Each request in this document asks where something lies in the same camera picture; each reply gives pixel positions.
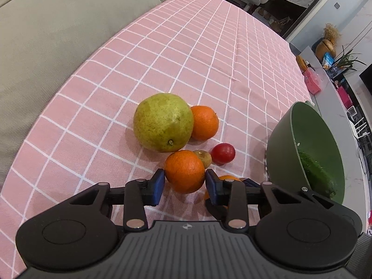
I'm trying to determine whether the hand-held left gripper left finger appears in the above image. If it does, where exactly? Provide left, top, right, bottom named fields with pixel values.
left=69, top=169, right=166, bottom=229

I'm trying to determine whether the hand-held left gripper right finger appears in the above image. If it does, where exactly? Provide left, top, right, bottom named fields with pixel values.
left=205, top=170, right=316, bottom=229

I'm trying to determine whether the large orange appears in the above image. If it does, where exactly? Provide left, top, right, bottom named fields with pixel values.
left=164, top=150, right=206, bottom=194

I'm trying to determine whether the green bowl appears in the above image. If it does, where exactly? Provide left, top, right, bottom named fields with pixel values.
left=266, top=101, right=346, bottom=205

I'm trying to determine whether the small brown-green kiwi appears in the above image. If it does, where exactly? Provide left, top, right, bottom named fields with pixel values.
left=193, top=150, right=213, bottom=169

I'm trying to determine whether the red tomato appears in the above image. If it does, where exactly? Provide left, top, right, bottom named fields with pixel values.
left=210, top=143, right=236, bottom=166

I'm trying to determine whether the green pear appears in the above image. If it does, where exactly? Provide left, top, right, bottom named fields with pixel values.
left=133, top=93, right=195, bottom=153

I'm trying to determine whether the pink box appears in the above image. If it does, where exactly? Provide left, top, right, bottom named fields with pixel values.
left=303, top=69, right=322, bottom=95

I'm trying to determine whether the white rack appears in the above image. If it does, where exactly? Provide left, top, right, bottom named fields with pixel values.
left=348, top=107, right=370, bottom=138

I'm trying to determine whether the pink checked tablecloth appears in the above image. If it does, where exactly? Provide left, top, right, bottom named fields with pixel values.
left=0, top=0, right=317, bottom=265

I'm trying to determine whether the pink bag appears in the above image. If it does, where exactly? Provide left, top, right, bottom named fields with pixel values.
left=336, top=86, right=353, bottom=109

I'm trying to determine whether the orange round object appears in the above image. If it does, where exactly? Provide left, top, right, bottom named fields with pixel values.
left=296, top=55, right=309, bottom=72

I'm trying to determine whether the blue packet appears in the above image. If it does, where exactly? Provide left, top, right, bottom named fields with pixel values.
left=322, top=52, right=335, bottom=70

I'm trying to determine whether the green potted plant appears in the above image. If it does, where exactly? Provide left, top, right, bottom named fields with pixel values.
left=331, top=45, right=367, bottom=77

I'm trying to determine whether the gold vase with dried flowers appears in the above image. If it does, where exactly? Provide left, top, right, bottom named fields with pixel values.
left=316, top=23, right=341, bottom=62

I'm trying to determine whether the black television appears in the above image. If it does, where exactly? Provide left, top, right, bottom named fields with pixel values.
left=359, top=63, right=372, bottom=90

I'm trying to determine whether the grey sofa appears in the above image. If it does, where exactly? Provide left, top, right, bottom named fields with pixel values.
left=0, top=0, right=204, bottom=185

